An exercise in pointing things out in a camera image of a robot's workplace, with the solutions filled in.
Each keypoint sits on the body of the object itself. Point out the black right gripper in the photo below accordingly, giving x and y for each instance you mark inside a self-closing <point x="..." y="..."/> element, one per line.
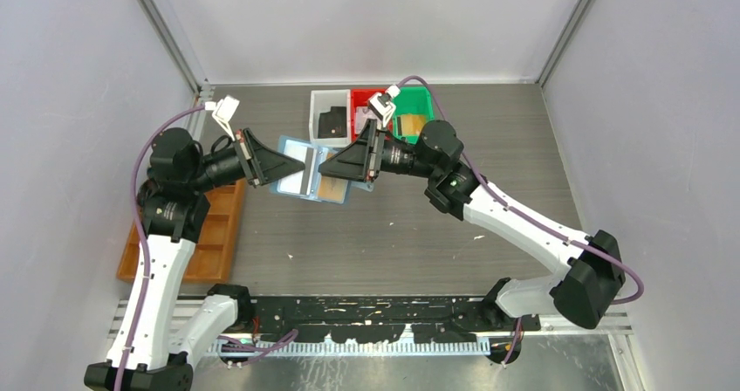
<point x="359" y="161"/>

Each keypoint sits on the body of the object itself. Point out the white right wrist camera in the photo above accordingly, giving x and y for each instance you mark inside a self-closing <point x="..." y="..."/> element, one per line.
<point x="383" y="106"/>

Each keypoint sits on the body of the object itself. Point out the red plastic bin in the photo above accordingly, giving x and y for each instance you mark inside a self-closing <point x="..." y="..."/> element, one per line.
<point x="359" y="98"/>

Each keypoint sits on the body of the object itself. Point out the blue leather card holder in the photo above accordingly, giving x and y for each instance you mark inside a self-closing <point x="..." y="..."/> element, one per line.
<point x="324" y="153"/>

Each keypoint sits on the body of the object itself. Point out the silver VIP credit card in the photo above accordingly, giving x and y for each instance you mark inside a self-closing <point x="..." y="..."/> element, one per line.
<point x="300" y="184"/>

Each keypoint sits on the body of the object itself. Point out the green plastic bin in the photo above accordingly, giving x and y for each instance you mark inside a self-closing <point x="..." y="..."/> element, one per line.
<point x="413" y="110"/>

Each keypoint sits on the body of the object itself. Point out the white plastic bin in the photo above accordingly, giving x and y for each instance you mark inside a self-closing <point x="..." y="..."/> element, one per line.
<point x="320" y="101"/>

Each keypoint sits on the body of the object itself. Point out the black item in white bin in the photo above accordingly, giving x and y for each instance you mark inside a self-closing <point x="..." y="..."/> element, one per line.
<point x="332" y="123"/>

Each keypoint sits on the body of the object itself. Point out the orange compartment tray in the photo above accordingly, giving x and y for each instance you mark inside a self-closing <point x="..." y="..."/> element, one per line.
<point x="212" y="260"/>

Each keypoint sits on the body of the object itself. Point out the cards in red bin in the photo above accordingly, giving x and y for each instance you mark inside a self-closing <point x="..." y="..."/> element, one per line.
<point x="362" y="115"/>

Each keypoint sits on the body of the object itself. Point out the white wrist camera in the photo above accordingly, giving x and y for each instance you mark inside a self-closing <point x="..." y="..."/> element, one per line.
<point x="222" y="111"/>
<point x="383" y="106"/>

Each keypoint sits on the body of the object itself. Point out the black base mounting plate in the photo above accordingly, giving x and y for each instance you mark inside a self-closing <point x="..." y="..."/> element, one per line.
<point x="373" y="319"/>

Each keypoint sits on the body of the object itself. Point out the orange gold credit card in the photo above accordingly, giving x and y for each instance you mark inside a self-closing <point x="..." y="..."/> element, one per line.
<point x="332" y="189"/>

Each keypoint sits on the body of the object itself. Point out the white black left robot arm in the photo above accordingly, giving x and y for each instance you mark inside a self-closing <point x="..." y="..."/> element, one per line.
<point x="170" y="208"/>

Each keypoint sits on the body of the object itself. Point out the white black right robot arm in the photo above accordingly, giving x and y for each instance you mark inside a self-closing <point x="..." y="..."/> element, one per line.
<point x="585" y="271"/>

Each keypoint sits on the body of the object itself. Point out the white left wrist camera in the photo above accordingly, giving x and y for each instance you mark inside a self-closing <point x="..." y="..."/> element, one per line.
<point x="222" y="111"/>

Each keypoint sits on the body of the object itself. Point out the gold card in green bin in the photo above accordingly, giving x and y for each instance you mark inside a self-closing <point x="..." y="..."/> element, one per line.
<point x="409" y="124"/>

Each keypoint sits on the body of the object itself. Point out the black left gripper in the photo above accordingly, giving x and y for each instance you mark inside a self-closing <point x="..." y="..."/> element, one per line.
<point x="263" y="165"/>

